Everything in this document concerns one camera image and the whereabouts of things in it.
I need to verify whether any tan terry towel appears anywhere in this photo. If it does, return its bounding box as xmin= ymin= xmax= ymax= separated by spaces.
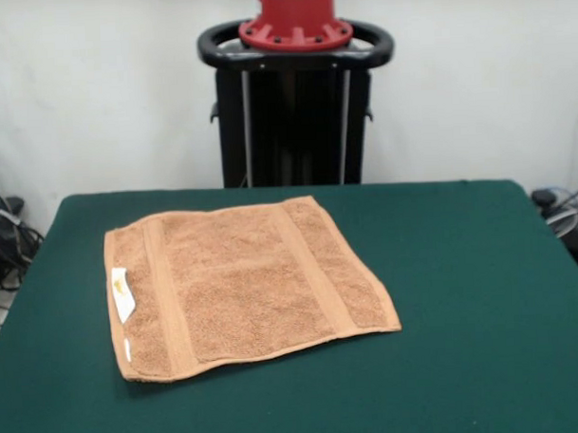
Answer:
xmin=102 ymin=192 xmax=403 ymax=385

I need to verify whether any dark green table cloth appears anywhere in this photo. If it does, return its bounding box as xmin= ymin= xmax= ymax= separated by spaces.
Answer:
xmin=0 ymin=175 xmax=578 ymax=433

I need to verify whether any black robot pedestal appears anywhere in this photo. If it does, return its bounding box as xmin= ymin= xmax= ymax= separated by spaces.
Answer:
xmin=196 ymin=13 xmax=401 ymax=191

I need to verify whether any white ring stand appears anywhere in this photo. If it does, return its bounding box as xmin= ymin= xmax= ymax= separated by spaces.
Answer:
xmin=544 ymin=204 xmax=578 ymax=240

